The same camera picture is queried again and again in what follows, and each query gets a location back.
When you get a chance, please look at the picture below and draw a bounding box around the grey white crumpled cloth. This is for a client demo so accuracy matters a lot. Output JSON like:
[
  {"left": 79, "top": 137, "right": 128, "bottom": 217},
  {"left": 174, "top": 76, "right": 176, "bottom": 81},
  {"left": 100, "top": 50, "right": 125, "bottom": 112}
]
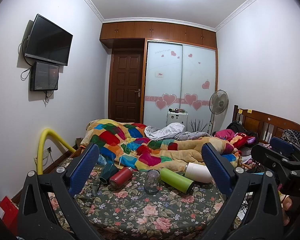
[{"left": 144, "top": 122, "right": 210, "bottom": 141}]

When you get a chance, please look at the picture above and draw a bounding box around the standing electric fan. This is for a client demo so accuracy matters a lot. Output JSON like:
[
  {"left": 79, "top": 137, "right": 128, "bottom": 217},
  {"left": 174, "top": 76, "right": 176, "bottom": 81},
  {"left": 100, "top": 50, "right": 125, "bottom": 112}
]
[{"left": 207, "top": 89, "right": 229, "bottom": 135}]

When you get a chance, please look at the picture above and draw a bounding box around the yellow foam padded rail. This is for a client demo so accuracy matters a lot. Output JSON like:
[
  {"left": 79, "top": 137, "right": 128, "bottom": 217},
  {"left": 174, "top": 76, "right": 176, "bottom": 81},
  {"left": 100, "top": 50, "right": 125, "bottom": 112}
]
[{"left": 36, "top": 128, "right": 76, "bottom": 174}]

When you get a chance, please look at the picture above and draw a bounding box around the floral bed cover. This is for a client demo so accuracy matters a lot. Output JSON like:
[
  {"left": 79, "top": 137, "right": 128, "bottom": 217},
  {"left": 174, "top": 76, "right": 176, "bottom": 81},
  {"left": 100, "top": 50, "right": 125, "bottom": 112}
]
[{"left": 74, "top": 165, "right": 224, "bottom": 239}]

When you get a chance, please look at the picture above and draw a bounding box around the red plush toy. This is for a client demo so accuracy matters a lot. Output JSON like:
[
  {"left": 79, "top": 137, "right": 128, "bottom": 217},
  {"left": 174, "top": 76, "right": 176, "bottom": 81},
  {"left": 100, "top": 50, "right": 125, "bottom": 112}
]
[{"left": 230, "top": 133, "right": 257, "bottom": 149}]

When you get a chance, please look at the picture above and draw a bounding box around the small black wall monitor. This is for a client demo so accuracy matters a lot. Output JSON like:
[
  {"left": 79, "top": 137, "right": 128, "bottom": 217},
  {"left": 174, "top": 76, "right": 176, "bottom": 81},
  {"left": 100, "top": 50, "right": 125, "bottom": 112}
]
[{"left": 30, "top": 61, "right": 59, "bottom": 92}]

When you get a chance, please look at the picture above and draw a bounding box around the wooden headboard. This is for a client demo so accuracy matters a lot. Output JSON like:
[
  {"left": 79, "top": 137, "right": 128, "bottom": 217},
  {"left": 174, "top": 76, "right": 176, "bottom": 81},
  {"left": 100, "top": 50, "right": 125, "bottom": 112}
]
[{"left": 232, "top": 105, "right": 300, "bottom": 143}]

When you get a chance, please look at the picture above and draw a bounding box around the white thermos bottle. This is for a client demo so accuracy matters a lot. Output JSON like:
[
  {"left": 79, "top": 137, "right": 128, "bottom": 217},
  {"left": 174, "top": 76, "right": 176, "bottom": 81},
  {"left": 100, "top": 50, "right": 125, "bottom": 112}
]
[{"left": 185, "top": 163, "right": 212, "bottom": 184}]

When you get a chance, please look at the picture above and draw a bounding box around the red thermos bottle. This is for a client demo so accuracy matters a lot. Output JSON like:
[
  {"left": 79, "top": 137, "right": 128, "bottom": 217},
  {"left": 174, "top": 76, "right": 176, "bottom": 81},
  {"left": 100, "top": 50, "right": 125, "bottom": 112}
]
[{"left": 109, "top": 167, "right": 133, "bottom": 189}]

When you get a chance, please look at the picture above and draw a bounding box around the clear glass cup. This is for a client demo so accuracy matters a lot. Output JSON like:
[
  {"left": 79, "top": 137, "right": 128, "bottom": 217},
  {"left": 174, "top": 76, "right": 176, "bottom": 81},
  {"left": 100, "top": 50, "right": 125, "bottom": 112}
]
[{"left": 144, "top": 170, "right": 160, "bottom": 195}]

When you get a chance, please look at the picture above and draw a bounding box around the dark green mug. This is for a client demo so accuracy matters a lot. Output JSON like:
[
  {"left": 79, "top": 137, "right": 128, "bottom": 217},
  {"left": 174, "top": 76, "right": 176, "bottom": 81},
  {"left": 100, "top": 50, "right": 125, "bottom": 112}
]
[{"left": 99, "top": 163, "right": 119, "bottom": 184}]

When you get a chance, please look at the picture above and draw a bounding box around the colourful patchwork quilt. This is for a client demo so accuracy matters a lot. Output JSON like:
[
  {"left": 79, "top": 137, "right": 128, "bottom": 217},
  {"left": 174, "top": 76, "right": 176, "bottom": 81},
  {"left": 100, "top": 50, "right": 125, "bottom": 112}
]
[{"left": 80, "top": 119, "right": 241, "bottom": 172}]

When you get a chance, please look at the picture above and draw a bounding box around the dark brown wooden door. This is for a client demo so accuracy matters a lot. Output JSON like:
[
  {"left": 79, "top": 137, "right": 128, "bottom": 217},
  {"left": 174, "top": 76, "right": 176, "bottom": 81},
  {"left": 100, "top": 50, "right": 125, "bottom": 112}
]
[{"left": 108, "top": 49, "right": 143, "bottom": 122}]

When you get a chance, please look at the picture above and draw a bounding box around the right hand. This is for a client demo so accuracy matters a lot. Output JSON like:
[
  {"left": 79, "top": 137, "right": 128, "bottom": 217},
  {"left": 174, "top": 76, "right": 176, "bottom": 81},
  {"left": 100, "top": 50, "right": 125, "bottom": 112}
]
[{"left": 282, "top": 196, "right": 292, "bottom": 226}]

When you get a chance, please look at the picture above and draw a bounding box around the wall mounted black television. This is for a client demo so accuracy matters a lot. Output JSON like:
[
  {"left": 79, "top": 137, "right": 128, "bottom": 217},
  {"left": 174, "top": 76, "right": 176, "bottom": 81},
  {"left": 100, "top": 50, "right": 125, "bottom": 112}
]
[{"left": 24, "top": 14, "right": 73, "bottom": 66}]

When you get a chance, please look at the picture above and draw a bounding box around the green thermos bottle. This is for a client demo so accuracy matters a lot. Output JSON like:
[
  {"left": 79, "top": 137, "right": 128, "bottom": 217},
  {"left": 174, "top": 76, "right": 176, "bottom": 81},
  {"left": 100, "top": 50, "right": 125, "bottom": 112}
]
[{"left": 160, "top": 168, "right": 194, "bottom": 194}]

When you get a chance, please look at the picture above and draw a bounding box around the red box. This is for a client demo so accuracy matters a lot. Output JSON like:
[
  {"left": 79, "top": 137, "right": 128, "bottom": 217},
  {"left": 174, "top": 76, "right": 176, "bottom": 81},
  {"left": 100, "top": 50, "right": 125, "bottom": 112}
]
[{"left": 0, "top": 196, "right": 19, "bottom": 236}]

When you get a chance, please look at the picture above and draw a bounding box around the pink clothing pile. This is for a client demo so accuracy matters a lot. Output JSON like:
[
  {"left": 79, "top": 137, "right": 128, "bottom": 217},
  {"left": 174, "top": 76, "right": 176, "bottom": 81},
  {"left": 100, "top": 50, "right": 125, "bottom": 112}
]
[{"left": 213, "top": 129, "right": 235, "bottom": 141}]

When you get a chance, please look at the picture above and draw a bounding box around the frosted sliding wardrobe with hearts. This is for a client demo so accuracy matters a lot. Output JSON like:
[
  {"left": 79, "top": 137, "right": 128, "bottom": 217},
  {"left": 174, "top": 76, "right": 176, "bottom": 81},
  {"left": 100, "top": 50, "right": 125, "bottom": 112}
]
[{"left": 143, "top": 41, "right": 217, "bottom": 132}]

